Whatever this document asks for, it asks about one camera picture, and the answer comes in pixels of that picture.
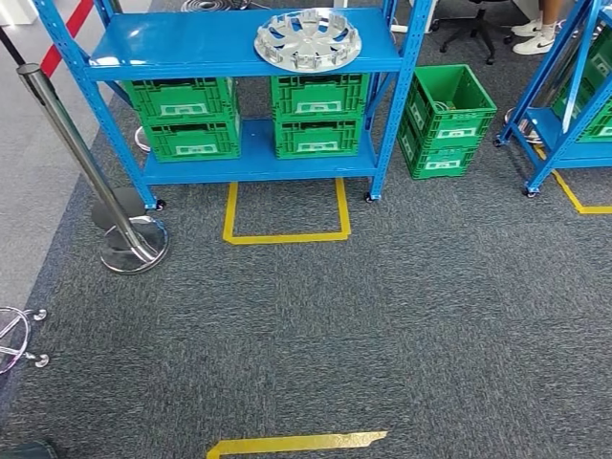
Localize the silver wheel hubcap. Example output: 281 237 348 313
254 7 363 74

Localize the red barrier belt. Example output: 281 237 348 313
39 0 95 78

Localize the dark stanchion with grey base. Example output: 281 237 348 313
91 186 146 232

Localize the person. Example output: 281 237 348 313
510 0 564 57

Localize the blue metal shelf rack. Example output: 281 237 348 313
30 0 434 211
494 0 612 199

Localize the chrome stanchion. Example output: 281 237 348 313
17 61 171 276

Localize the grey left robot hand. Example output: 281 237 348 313
0 440 59 459

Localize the chrome base stool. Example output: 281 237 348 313
0 307 50 376

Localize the chrome stanchion base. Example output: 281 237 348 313
504 106 543 148

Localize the black office chair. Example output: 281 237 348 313
430 0 516 66

